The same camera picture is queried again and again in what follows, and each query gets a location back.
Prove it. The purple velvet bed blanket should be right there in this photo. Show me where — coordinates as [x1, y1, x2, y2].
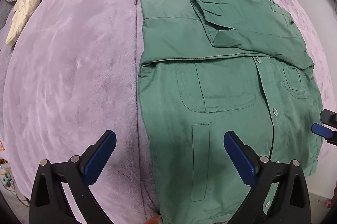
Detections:
[1, 0, 336, 223]

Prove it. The green short-sleeved work shirt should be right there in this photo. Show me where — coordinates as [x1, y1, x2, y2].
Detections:
[138, 0, 322, 223]

